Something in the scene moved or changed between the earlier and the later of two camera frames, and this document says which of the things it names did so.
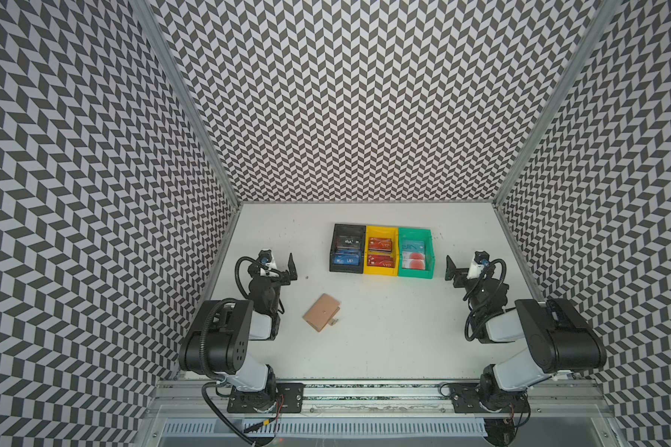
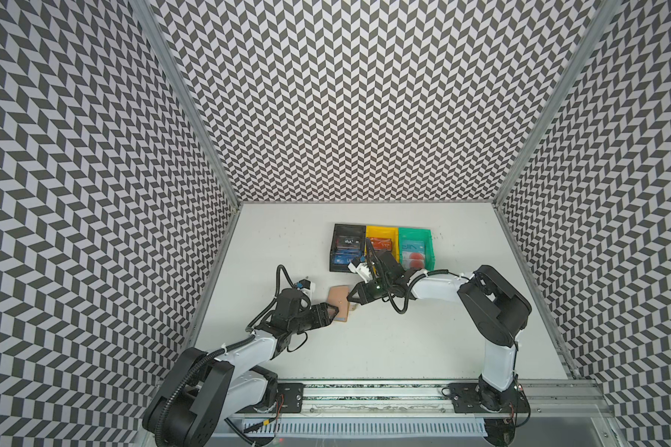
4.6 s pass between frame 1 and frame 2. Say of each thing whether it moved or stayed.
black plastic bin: stayed
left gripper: moved
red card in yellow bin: stayed
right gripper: moved
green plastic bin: stayed
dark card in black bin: stayed
